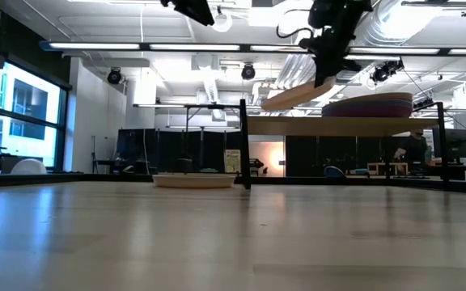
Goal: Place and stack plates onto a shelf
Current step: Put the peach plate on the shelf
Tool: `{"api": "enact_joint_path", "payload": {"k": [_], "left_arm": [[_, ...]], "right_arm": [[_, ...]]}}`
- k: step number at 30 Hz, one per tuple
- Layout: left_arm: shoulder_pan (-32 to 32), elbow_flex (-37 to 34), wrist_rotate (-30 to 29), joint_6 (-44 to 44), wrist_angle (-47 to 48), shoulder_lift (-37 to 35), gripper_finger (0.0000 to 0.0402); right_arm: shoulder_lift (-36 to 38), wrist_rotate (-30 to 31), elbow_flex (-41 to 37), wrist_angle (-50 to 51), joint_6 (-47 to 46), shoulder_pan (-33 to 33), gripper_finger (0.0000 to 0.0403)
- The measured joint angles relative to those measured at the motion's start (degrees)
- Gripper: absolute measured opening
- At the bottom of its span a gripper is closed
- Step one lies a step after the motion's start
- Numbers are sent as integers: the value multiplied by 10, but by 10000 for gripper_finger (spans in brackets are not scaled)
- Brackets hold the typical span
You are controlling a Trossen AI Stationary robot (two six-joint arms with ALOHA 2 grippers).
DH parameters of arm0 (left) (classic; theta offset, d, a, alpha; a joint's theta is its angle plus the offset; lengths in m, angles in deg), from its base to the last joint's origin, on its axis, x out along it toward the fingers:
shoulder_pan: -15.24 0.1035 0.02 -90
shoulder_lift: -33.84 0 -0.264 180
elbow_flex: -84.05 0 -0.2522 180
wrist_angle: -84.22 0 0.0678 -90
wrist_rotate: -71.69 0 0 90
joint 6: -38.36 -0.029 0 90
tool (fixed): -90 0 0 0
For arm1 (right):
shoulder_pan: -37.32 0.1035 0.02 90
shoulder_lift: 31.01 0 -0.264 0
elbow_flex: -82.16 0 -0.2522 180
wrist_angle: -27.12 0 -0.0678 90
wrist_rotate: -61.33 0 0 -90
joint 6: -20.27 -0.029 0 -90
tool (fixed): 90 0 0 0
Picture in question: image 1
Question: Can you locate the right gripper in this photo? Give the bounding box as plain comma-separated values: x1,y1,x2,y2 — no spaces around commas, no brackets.
299,0,374,88

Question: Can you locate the cream plate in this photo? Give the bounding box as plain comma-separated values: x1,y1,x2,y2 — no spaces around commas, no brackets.
260,77,337,112

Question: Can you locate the overhead light bar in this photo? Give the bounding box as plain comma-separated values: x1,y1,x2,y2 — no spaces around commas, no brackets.
38,40,466,57

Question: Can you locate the black ceiling spotlight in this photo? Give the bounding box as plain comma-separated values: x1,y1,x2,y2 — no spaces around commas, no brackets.
240,63,257,81
106,67,123,86

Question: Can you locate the black partition screen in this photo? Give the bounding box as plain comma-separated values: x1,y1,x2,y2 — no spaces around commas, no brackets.
116,128,242,175
285,135,405,178

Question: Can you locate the black metal rack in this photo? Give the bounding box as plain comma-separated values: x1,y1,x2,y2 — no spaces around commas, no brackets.
183,103,243,175

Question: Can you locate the blue chair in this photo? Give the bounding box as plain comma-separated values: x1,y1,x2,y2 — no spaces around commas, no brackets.
322,164,347,179

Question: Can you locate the person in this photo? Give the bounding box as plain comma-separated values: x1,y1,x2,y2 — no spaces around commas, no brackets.
393,128,429,173

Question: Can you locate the low wooden bench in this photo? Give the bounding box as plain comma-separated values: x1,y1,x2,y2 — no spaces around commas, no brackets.
366,162,411,177

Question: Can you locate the black ceiling track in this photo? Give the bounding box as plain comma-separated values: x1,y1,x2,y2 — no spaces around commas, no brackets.
400,0,466,18

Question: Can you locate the black computer monitor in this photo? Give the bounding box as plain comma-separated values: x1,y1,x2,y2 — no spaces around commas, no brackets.
432,128,466,159

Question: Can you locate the poster sign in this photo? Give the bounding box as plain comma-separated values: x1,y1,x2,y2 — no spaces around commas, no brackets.
224,149,242,175

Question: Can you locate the large window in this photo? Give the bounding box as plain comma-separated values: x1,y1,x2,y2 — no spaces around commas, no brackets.
0,60,72,173

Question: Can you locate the white chair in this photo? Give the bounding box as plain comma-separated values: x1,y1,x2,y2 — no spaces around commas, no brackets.
10,158,49,175

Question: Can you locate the white ring lamp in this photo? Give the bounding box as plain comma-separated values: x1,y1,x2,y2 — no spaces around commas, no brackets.
210,7,234,34

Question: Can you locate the black frame wooden shelf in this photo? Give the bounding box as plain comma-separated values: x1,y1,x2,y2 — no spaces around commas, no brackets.
239,99,448,191

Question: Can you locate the silver ventilation duct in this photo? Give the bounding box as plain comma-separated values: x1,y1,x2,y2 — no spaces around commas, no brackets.
332,0,432,84

